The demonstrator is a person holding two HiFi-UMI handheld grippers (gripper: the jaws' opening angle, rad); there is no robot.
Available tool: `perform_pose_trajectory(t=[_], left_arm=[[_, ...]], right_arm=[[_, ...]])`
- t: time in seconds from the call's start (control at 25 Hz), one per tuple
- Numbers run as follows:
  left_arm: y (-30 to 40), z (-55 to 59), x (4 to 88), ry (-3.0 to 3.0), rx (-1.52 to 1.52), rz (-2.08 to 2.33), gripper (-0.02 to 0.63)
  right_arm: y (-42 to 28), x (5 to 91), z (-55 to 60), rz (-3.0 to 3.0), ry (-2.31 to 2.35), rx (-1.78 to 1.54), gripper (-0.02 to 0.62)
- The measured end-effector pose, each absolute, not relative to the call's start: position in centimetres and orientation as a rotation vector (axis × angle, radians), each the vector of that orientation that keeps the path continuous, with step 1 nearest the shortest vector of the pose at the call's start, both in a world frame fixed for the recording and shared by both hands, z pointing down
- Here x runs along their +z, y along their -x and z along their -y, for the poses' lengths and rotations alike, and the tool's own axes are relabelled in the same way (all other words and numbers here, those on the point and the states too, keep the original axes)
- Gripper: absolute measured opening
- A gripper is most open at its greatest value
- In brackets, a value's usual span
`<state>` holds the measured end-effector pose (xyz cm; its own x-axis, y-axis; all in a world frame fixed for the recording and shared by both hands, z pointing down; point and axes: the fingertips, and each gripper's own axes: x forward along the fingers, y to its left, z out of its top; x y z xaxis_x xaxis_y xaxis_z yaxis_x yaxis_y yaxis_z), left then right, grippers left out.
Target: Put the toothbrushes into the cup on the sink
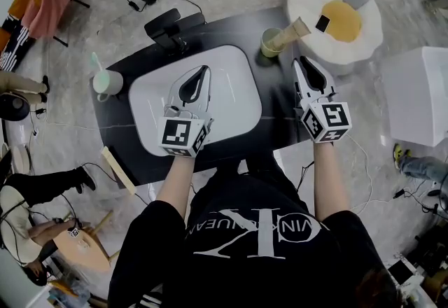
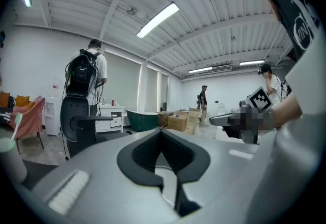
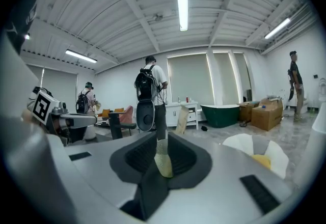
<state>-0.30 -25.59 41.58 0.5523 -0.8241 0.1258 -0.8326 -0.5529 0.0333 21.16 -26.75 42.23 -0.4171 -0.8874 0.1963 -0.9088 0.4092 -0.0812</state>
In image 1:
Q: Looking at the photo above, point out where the white cup with handle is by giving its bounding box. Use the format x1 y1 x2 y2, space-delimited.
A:
92 68 125 103

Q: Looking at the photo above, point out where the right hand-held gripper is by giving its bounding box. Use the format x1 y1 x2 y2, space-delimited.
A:
293 55 352 144

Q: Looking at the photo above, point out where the light wooden plank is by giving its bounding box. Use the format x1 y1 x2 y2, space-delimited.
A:
100 146 137 196

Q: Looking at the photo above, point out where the black white striped fabric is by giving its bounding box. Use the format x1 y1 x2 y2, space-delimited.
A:
0 17 36 72

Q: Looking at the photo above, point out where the pink cloth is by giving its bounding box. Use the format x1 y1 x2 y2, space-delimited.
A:
21 0 76 39

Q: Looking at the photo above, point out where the white round cushion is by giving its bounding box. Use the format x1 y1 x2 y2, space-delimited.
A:
0 185 41 266

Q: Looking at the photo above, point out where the black cable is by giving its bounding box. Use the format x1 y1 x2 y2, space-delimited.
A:
113 0 204 18

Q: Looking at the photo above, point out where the mint green toothbrush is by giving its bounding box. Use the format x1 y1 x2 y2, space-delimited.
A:
91 51 105 72

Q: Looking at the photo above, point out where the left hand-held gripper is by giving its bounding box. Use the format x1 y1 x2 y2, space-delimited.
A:
159 65 215 159

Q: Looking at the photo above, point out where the person's right forearm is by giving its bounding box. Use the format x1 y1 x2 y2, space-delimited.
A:
311 139 351 223

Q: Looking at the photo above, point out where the white sink basin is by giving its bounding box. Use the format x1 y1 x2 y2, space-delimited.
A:
127 44 263 158

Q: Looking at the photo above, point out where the black round stool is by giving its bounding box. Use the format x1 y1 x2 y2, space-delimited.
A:
0 92 32 123

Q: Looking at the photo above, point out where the green cup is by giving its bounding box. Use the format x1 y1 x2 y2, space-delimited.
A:
259 27 286 58

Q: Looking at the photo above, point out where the tan toothpaste tube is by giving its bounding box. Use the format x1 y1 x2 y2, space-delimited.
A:
275 16 312 48

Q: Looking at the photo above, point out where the black vanity counter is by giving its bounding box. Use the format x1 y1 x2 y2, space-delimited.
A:
88 6 318 188

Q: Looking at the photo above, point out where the person's left forearm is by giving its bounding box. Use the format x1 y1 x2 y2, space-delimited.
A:
153 153 195 211

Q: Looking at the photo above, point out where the white cable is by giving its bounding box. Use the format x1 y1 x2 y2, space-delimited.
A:
345 134 398 215

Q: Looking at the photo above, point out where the small black tablet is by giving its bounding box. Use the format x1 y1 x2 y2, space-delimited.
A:
314 14 332 34

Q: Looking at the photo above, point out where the white box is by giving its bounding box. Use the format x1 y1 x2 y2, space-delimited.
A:
380 45 448 148

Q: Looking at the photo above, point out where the person's black printed t-shirt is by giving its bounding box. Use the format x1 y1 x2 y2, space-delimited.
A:
107 152 399 308

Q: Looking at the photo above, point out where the orange wooden stool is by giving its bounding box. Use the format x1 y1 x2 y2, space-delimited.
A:
53 209 122 273

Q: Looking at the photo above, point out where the black faucet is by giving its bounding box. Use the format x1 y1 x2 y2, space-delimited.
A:
143 8 207 53

